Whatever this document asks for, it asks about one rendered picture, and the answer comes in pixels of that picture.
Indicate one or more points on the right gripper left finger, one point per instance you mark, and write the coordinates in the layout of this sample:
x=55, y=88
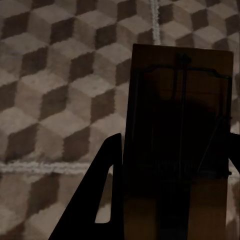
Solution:
x=78, y=220

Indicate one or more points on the mousetrap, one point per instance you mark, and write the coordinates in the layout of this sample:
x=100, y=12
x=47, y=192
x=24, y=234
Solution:
x=176, y=150

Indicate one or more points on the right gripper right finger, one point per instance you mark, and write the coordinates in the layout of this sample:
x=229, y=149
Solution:
x=234, y=149

